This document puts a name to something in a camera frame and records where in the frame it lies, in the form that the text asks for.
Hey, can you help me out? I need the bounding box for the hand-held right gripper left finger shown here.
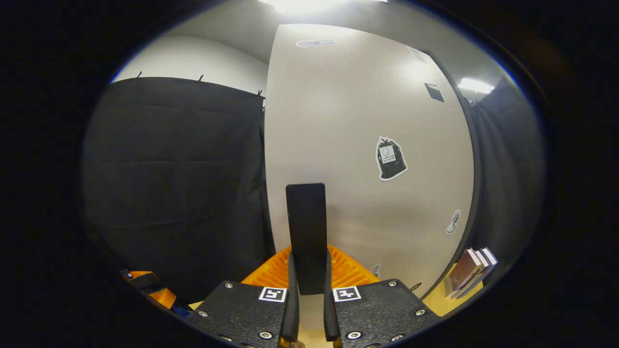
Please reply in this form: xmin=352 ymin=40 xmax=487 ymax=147
xmin=185 ymin=246 xmax=301 ymax=348

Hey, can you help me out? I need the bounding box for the black door handle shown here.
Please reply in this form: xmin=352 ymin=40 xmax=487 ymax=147
xmin=285 ymin=183 xmax=328 ymax=296

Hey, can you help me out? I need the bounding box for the blue-grey book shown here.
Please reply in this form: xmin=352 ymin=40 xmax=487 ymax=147
xmin=459 ymin=246 xmax=499 ymax=298

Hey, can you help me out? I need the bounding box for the white cabinet door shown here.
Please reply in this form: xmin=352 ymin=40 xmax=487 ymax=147
xmin=264 ymin=23 xmax=475 ymax=334

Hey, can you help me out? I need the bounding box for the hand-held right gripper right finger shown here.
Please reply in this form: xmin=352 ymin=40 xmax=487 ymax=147
xmin=323 ymin=246 xmax=442 ymax=348

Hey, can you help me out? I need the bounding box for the ceiling light panel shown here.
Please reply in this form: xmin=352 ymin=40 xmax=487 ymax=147
xmin=259 ymin=0 xmax=388 ymax=15
xmin=457 ymin=77 xmax=495 ymax=95

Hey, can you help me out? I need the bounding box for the black backdrop cloth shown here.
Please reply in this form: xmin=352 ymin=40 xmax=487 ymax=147
xmin=81 ymin=76 xmax=547 ymax=304

